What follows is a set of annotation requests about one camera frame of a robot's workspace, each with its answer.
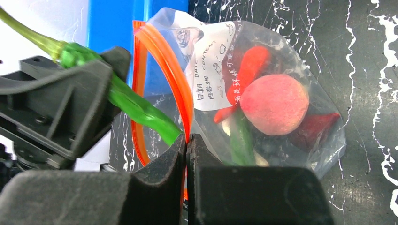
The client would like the clear zip top bag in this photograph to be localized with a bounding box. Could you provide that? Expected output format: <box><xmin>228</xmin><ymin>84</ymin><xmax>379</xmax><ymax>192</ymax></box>
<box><xmin>130</xmin><ymin>7</ymin><xmax>347</xmax><ymax>199</ymax></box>

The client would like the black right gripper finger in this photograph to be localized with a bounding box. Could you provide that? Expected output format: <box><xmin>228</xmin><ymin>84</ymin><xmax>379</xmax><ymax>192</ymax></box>
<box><xmin>187</xmin><ymin>134</ymin><xmax>334</xmax><ymax>225</ymax></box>

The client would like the blue plastic bin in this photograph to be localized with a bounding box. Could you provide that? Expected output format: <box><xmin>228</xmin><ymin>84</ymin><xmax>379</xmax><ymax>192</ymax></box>
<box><xmin>87</xmin><ymin>0</ymin><xmax>189</xmax><ymax>97</ymax></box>

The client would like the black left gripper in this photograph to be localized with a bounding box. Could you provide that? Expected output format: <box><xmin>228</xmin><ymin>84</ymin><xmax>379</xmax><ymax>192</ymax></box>
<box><xmin>0</xmin><ymin>47</ymin><xmax>186</xmax><ymax>225</ymax></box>

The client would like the dark red fig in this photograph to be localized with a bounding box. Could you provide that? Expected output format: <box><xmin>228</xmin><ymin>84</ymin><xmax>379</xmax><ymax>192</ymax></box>
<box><xmin>288</xmin><ymin>112</ymin><xmax>340</xmax><ymax>153</ymax></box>

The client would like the short green pepper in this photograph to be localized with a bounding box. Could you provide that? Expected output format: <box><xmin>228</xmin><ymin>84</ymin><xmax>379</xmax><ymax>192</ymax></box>
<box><xmin>230</xmin><ymin>111</ymin><xmax>255</xmax><ymax>166</ymax></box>

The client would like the peach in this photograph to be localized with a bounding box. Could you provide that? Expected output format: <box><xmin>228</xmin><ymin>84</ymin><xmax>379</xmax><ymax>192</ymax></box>
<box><xmin>240</xmin><ymin>74</ymin><xmax>309</xmax><ymax>135</ymax></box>

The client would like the red chili pepper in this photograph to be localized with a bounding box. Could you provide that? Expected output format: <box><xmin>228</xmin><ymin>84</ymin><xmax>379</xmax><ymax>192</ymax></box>
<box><xmin>214</xmin><ymin>45</ymin><xmax>271</xmax><ymax>124</ymax></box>

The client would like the long green chili pepper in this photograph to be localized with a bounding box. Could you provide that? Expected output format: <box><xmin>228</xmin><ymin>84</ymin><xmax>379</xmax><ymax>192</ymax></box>
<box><xmin>0</xmin><ymin>9</ymin><xmax>182</xmax><ymax>146</ymax></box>

